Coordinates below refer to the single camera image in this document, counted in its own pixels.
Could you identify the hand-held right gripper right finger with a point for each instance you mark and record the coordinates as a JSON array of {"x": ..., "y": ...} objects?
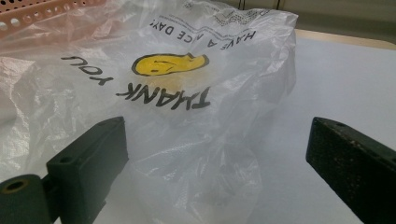
[{"x": 355, "y": 168}]

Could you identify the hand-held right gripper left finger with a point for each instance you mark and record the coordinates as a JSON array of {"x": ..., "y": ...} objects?
[{"x": 90, "y": 161}]

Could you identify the clear plastic bag yellow face print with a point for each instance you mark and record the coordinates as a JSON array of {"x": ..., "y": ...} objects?
[{"x": 186, "y": 140}]

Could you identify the white table mat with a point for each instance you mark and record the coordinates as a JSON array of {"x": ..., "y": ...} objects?
[{"x": 342, "y": 93}]

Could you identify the dark thin metal post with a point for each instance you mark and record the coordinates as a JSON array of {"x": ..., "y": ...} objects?
[{"x": 277, "y": 3}]

